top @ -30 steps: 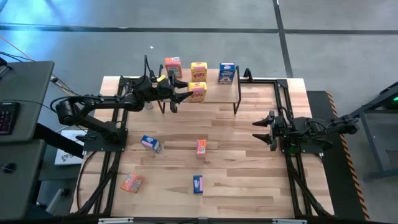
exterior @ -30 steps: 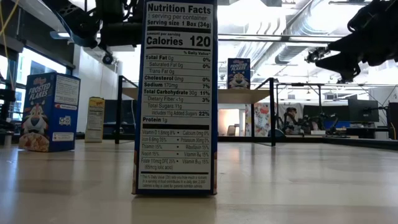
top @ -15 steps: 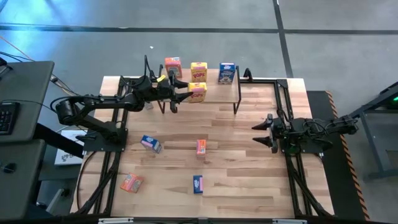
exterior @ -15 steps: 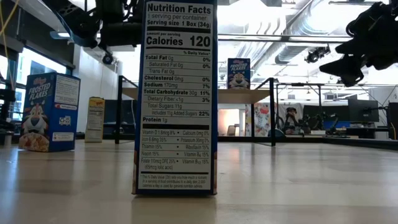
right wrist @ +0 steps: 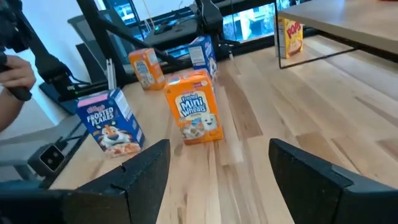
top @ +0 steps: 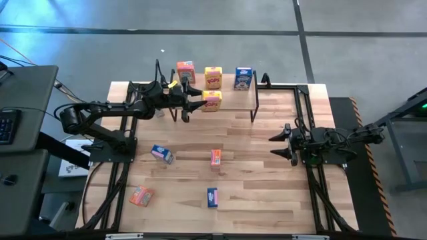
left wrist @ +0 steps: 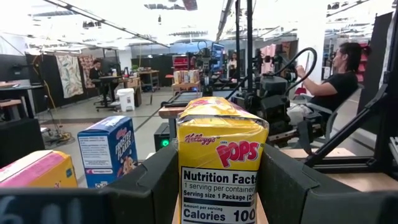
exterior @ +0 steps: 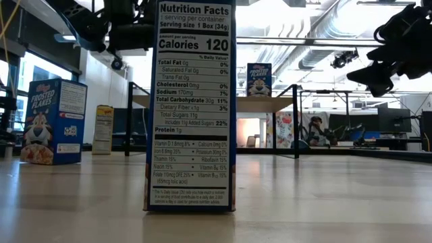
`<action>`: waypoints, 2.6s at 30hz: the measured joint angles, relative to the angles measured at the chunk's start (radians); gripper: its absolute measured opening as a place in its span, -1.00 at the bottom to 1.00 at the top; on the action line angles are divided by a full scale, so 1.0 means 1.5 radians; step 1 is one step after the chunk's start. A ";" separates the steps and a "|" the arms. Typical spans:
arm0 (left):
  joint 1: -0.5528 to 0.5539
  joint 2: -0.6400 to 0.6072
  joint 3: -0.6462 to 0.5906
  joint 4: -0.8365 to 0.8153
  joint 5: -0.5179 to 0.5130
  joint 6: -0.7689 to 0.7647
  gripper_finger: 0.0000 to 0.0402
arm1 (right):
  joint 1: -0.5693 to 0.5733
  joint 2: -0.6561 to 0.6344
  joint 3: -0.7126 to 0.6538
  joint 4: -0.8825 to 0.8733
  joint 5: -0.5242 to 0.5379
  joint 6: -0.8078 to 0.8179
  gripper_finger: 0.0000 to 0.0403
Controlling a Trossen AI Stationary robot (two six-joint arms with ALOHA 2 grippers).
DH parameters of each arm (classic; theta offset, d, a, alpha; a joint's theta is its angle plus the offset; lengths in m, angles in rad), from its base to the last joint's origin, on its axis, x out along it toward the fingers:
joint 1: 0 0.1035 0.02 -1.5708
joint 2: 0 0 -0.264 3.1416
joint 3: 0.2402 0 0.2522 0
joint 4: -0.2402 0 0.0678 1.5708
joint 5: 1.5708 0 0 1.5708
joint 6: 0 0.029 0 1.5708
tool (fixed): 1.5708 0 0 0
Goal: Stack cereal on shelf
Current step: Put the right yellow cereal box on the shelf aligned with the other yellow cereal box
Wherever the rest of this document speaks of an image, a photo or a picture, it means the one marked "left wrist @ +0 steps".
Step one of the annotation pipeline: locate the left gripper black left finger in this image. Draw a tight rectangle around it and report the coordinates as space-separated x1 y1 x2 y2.
104 144 180 224

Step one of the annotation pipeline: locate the black box green light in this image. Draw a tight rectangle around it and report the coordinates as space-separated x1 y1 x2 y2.
153 122 172 152

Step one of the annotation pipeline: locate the orange Mini-Wheats cereal box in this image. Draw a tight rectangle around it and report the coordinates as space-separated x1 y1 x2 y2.
0 150 78 189

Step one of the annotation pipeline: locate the person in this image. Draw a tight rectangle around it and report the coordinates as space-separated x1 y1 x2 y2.
88 58 106 94
294 42 371 113
228 52 239 78

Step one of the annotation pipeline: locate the yellow Corn Pops cereal box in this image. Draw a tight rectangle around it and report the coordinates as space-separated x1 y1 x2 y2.
176 96 270 224

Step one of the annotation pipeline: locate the dark desk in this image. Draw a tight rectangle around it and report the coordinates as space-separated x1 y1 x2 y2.
0 81 44 119

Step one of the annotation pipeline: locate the red tool cabinet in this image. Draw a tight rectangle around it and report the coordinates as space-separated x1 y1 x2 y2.
172 55 191 71

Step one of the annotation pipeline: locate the grey office chair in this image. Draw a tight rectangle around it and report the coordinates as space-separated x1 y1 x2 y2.
292 85 365 150

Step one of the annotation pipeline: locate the black aluminium table frame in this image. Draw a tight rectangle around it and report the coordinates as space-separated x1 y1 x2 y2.
304 0 398 175

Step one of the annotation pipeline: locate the black cabinet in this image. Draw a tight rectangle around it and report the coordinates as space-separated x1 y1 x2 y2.
0 117 46 169

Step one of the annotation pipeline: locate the reddish patterned hanging cloth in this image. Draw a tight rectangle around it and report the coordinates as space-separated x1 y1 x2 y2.
79 55 96 90

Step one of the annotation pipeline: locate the black standing desk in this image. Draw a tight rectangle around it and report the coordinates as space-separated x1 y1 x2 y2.
91 75 124 111

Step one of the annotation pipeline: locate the green leaf patterned cloth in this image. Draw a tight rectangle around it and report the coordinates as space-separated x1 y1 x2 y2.
55 54 85 99

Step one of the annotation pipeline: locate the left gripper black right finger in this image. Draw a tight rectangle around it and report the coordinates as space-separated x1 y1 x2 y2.
257 143 320 224

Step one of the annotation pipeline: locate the yellow floor cable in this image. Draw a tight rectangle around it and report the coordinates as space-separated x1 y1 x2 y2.
30 55 75 146

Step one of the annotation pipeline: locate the black partition panel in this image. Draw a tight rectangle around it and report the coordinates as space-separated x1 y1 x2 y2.
356 11 396 116

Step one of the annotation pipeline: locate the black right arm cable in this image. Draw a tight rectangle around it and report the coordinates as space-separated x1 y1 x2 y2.
262 46 318 96

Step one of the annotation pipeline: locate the lit blue monitor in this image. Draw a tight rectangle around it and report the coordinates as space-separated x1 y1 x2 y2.
211 42 226 73

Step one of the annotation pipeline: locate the blue Frosted Flakes cereal box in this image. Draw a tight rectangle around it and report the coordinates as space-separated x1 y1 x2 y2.
76 115 139 190

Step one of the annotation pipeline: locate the white trash bin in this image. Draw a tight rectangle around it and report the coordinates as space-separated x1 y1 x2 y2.
116 88 136 113

